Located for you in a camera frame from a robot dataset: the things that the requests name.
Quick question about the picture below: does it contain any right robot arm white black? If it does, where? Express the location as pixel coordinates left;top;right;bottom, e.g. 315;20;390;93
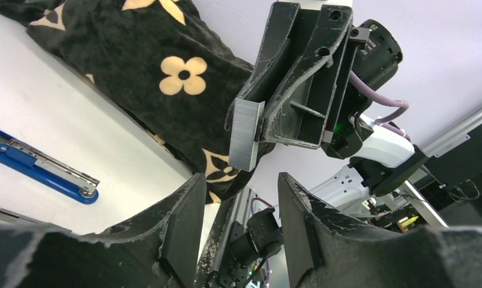
224;1;427;210

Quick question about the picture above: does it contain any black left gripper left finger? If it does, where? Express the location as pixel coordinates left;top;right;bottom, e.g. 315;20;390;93
0;173;206;287

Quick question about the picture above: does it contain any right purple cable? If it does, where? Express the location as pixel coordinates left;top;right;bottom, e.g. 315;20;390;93
348;71;412;140

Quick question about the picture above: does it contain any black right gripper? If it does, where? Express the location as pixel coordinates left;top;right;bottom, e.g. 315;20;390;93
224;2;403;159

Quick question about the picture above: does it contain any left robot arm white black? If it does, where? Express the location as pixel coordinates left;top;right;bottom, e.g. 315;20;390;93
0;173;482;287

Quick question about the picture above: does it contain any blue stapler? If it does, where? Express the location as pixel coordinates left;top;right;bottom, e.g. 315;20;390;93
0;130;100;205

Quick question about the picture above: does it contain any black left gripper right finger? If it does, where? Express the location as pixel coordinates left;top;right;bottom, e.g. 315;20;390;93
278;172;482;287

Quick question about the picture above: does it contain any black floral plush pillow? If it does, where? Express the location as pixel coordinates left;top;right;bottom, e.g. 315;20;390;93
0;1;253;203

